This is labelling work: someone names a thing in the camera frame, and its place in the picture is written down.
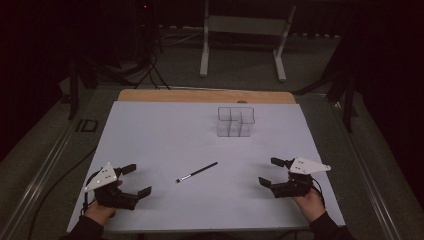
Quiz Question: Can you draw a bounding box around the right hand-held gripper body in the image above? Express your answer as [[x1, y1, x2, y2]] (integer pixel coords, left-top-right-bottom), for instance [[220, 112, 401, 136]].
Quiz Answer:
[[271, 157, 332, 199]]

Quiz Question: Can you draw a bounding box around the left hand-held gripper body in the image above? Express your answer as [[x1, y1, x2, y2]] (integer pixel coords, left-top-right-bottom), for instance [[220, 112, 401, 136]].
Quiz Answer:
[[83, 162, 140, 211]]

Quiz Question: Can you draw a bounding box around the person's left hand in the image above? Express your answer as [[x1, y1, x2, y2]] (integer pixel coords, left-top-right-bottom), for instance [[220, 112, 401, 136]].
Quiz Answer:
[[84, 200, 117, 227]]

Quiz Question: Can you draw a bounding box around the person's right hand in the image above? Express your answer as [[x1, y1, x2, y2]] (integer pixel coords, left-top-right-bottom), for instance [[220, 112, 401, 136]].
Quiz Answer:
[[292, 187, 327, 224]]

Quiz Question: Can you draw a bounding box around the black pen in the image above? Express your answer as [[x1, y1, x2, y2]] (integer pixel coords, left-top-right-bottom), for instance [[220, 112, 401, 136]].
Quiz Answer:
[[175, 161, 219, 184]]

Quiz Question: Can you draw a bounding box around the clear acrylic organizer box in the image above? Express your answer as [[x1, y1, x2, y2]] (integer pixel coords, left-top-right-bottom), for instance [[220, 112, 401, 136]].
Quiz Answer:
[[216, 106, 256, 138]]

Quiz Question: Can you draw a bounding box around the white table board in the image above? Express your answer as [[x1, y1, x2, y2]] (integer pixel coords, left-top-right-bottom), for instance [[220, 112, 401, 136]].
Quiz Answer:
[[66, 100, 346, 234]]

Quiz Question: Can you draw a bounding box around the black stand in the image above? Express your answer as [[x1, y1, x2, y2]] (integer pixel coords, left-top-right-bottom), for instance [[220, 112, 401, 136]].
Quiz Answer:
[[293, 33, 360, 134]]

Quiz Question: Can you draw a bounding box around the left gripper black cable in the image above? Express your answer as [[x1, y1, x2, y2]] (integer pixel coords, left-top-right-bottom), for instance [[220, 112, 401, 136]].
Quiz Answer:
[[82, 172, 101, 215]]

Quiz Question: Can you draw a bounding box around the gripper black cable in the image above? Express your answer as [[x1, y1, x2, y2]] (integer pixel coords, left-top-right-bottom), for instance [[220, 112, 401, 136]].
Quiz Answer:
[[82, 172, 101, 215], [311, 177, 327, 208]]

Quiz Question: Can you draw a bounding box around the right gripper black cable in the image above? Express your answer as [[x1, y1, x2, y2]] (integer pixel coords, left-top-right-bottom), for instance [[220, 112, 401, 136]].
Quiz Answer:
[[311, 177, 327, 208]]

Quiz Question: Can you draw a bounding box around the black floor cable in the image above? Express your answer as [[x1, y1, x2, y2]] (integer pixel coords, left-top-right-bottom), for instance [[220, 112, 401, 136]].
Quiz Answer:
[[25, 145, 98, 240]]

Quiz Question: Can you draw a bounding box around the metal floor rail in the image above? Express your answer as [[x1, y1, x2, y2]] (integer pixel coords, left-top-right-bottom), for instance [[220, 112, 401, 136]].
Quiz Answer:
[[294, 93, 403, 240], [0, 85, 118, 240]]

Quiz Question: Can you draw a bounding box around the black cable bundle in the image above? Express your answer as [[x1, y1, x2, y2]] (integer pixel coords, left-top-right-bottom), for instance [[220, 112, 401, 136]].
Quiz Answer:
[[131, 0, 172, 91]]

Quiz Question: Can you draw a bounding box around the white metal stand frame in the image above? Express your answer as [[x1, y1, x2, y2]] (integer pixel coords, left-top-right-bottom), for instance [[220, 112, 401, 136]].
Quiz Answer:
[[199, 0, 298, 83]]

